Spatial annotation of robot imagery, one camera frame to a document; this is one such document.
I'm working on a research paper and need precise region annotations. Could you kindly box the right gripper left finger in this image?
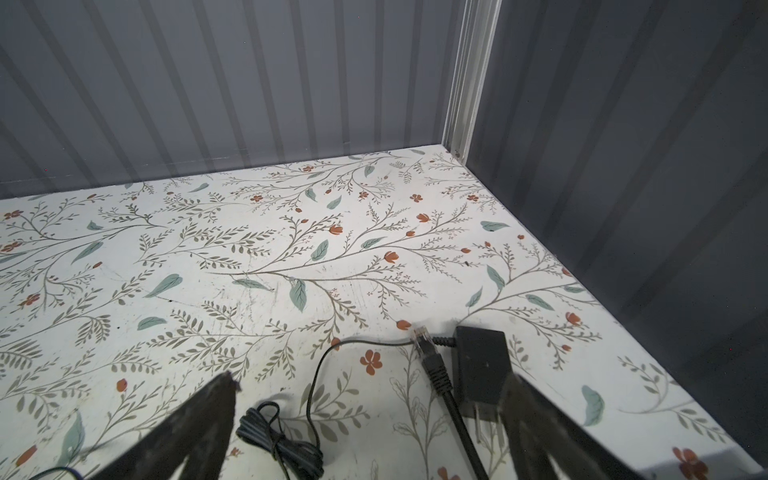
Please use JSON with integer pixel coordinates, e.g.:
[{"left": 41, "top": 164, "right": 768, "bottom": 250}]
[{"left": 93, "top": 372, "right": 240, "bottom": 479}]

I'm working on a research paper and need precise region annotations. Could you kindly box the short black ethernet cable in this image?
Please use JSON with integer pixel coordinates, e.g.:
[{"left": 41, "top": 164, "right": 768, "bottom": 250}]
[{"left": 409, "top": 326, "right": 490, "bottom": 480}]

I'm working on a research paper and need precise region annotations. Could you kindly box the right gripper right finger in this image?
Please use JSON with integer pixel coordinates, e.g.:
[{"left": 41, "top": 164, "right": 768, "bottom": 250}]
[{"left": 498, "top": 373, "right": 641, "bottom": 479}]

